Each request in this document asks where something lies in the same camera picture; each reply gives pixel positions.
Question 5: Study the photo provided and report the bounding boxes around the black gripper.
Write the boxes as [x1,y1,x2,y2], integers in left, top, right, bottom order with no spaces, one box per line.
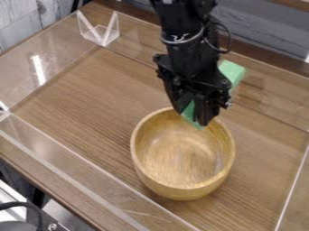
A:
[153,29,231,126]

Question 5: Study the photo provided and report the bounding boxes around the green rectangular block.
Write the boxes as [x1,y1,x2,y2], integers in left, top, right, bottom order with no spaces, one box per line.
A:
[180,60,246,130]

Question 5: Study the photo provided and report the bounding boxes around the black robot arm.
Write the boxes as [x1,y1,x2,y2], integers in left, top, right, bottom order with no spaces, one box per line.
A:
[149,0,231,126]

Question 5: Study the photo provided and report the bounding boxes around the brown wooden bowl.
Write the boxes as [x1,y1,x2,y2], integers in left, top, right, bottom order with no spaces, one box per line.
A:
[129,107,236,200]

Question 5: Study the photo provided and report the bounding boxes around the clear acrylic corner bracket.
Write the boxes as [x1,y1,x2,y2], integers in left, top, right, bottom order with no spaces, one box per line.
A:
[76,11,119,47]

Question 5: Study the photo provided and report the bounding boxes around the clear acrylic tray wall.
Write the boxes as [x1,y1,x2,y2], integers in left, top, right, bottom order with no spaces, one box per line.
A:
[0,103,195,231]

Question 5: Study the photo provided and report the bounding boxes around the black cable loop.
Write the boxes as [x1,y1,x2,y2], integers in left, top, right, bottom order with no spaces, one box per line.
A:
[0,201,42,231]

